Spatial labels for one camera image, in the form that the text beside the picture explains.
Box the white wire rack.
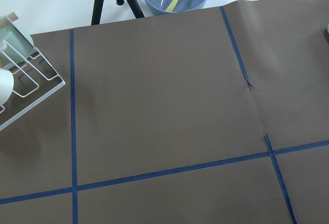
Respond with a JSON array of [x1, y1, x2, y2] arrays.
[[0, 13, 66, 132]]

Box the mint cup on rack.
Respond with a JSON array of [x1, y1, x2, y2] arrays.
[[1, 23, 36, 64]]

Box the white cup on rack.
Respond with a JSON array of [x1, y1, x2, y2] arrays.
[[0, 68, 14, 105]]

